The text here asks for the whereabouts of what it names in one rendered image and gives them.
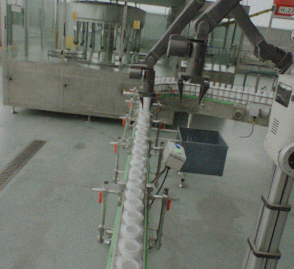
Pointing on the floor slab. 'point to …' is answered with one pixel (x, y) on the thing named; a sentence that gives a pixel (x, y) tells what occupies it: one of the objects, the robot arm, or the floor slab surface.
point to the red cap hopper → (284, 13)
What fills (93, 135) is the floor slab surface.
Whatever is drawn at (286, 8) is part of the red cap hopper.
